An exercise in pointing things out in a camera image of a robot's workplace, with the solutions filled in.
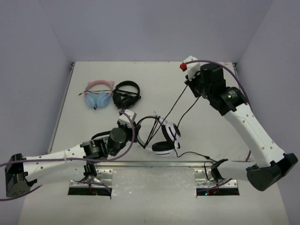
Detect white and black headphones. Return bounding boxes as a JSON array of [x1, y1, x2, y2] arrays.
[[137, 115, 181, 157]]

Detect black headphone cable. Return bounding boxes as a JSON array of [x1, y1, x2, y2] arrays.
[[142, 84, 225, 162]]

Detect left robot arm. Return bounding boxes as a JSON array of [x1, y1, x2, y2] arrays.
[[2, 122, 141, 201]]

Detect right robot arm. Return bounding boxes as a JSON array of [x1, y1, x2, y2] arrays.
[[180, 60, 298, 191]]

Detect pink and blue cat headphones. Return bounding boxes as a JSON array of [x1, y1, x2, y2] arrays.
[[78, 80, 115, 110]]

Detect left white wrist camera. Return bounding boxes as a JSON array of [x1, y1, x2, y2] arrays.
[[118, 109, 136, 128]]

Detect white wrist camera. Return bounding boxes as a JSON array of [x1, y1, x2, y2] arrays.
[[179, 56, 201, 81], [118, 109, 136, 128]]

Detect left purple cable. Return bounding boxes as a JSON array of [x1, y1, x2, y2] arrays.
[[0, 111, 137, 202]]

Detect purple cable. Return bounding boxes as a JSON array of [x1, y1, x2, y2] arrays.
[[184, 60, 252, 162], [0, 111, 137, 202]]

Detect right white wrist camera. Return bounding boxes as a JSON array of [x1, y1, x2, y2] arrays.
[[179, 56, 201, 81]]

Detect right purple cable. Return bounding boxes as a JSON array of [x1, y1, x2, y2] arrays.
[[184, 60, 252, 162]]

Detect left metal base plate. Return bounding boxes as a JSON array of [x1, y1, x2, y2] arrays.
[[69, 169, 113, 188]]

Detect metal base plate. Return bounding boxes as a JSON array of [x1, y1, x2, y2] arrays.
[[69, 169, 113, 188], [194, 168, 238, 189]]

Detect aluminium table edge rail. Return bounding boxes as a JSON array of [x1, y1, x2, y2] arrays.
[[48, 160, 255, 168]]

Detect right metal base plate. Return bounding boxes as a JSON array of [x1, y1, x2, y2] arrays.
[[194, 168, 238, 189]]

